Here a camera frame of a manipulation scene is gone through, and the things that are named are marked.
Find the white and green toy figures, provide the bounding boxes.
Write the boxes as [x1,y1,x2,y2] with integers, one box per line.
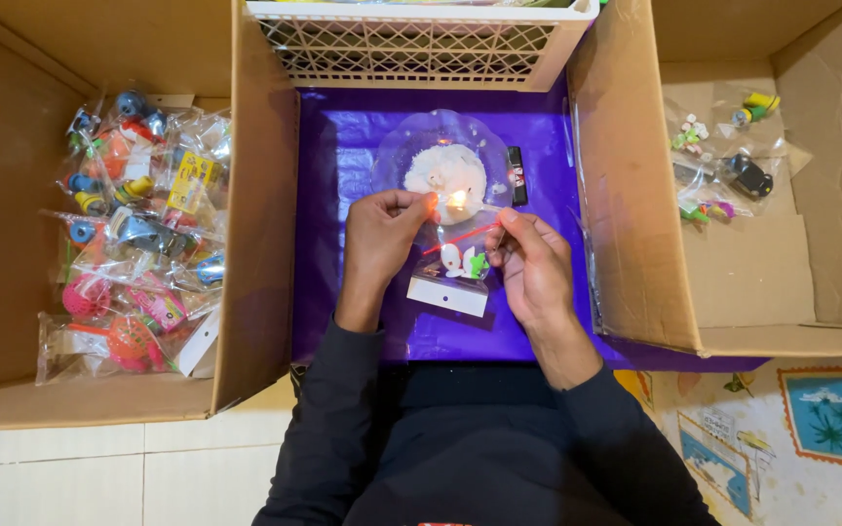
[440,243,491,280]

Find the large cardboard box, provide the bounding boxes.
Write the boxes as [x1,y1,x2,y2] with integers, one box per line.
[0,0,302,431]
[565,0,842,359]

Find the black lighter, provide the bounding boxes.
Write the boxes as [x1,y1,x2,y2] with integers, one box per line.
[506,145,529,207]

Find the person's left hand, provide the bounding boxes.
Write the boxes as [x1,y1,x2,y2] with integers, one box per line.
[341,190,441,295]

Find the purple plastic sheet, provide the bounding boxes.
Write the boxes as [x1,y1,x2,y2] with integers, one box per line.
[290,85,770,374]

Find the colourful printed play mat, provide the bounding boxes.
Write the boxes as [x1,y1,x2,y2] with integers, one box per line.
[613,355,842,526]

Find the person's black clothed torso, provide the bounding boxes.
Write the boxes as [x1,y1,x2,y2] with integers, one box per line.
[333,361,619,526]

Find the white lit candle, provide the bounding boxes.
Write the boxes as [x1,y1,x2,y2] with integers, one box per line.
[403,143,488,226]

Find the clear toy packet white card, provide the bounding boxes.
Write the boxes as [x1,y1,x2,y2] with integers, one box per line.
[405,203,504,319]

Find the black toy car packet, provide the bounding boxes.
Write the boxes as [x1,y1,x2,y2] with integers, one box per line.
[719,150,779,203]

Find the yellow green toy packet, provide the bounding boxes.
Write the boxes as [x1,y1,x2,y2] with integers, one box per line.
[713,84,785,137]

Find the pile of packed toys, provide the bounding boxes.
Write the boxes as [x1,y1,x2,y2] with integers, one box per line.
[35,87,233,387]

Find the clear glass plate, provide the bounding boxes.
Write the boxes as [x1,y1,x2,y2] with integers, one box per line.
[370,109,516,229]

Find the green pink toys packet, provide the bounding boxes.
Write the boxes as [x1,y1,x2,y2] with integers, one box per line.
[675,191,742,225]

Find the white plastic lattice crate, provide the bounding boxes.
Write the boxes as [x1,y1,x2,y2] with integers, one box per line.
[245,0,602,94]

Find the white green pieces packet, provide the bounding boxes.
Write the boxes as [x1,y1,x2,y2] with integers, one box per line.
[664,108,716,159]

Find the red plastic stick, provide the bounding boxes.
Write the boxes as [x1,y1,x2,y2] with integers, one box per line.
[421,222,502,257]

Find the person's right hand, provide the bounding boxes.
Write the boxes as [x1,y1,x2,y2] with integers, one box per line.
[485,208,577,334]

